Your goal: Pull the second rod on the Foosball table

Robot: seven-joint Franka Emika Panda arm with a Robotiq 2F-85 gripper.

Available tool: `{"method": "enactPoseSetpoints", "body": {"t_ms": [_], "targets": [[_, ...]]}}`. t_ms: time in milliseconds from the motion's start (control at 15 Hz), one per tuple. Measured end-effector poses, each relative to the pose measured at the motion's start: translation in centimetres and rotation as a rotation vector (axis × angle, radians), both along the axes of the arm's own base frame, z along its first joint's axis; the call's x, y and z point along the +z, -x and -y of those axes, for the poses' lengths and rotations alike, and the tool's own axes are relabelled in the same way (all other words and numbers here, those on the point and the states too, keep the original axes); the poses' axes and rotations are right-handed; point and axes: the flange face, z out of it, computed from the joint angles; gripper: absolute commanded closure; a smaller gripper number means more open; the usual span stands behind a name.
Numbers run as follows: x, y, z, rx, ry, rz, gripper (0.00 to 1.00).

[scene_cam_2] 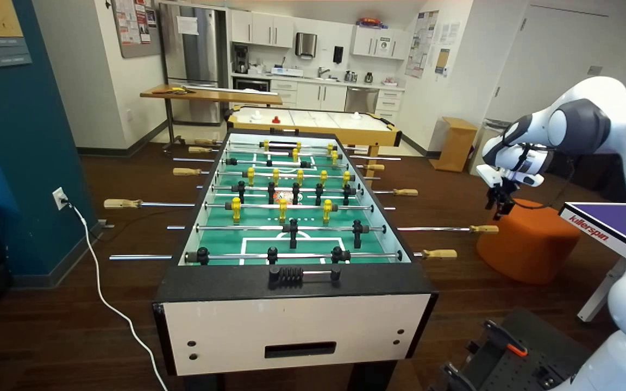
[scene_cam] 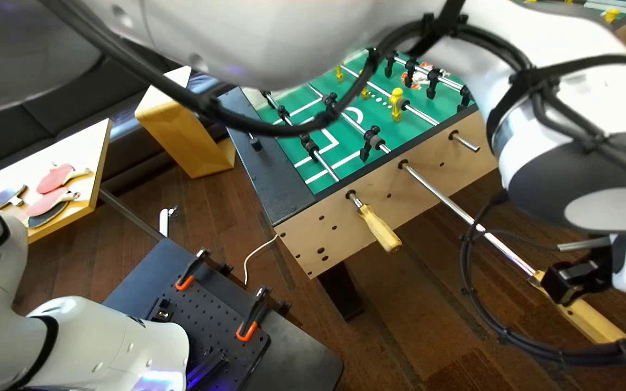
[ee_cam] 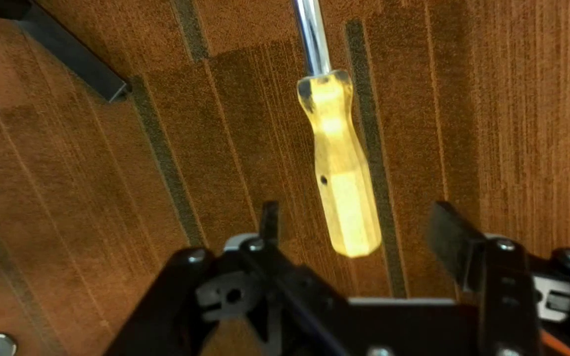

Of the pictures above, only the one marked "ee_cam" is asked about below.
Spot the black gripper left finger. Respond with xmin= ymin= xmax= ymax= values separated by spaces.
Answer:
xmin=259 ymin=200 xmax=279 ymax=243

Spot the foosball table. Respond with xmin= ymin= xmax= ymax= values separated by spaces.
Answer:
xmin=0 ymin=0 xmax=133 ymax=105

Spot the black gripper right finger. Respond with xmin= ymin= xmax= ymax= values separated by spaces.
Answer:
xmin=426 ymin=202 xmax=487 ymax=293

